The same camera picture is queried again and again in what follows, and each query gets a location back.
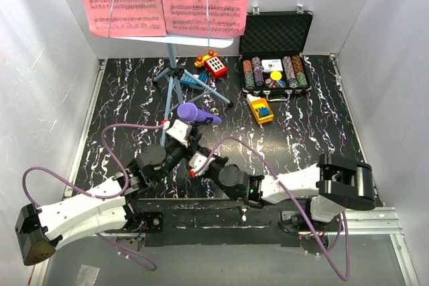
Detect purple toy microphone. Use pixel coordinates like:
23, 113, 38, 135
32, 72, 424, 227
177, 102, 222, 125

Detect black microphone stand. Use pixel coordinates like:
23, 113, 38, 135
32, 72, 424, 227
188, 123, 208, 159

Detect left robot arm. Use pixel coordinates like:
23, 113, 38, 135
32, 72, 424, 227
15, 132, 201, 266

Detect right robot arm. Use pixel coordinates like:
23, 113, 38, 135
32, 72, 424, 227
188, 151, 376, 231

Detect blue toy brick block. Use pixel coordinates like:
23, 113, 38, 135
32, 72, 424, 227
180, 73, 208, 90

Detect yellow toy bin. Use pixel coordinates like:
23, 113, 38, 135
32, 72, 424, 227
246, 94, 274, 125

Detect orange yellow toy piece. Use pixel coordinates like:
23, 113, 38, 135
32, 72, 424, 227
194, 50, 217, 68

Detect red toy brick block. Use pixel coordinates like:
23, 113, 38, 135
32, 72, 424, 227
204, 56, 228, 79

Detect light blue music stand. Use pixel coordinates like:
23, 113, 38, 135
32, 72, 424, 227
113, 0, 235, 146

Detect yellow round chip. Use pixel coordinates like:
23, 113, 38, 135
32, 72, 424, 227
270, 70, 282, 81

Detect white card deck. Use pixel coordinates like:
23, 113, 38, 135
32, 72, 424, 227
261, 59, 284, 73

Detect black poker chip case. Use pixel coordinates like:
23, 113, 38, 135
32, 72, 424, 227
239, 11, 313, 95

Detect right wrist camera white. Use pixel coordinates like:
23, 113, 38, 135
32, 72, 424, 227
188, 152, 215, 177

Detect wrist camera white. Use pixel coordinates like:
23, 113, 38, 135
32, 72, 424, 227
188, 152, 215, 177
166, 119, 192, 147

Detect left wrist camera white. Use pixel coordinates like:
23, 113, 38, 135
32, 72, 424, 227
166, 119, 192, 147

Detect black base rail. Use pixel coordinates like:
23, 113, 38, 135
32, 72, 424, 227
100, 198, 339, 248

